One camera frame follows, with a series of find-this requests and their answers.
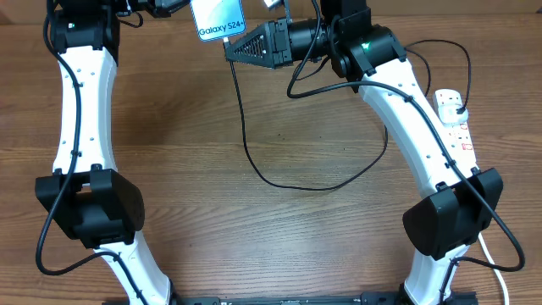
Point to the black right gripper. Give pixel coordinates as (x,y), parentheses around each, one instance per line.
(275,54)

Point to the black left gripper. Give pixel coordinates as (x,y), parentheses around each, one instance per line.
(164,8)

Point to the smartphone with blue screen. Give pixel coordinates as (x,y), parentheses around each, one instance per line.
(216,19)

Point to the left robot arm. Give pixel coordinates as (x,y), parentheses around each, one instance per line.
(85,195)

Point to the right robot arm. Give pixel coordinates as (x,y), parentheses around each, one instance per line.
(458,199)

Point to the white power strip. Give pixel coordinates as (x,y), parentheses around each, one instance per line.
(461,147)

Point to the white USB wall charger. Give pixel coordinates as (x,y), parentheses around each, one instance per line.
(452,114)

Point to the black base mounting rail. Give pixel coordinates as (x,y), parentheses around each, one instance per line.
(288,300)

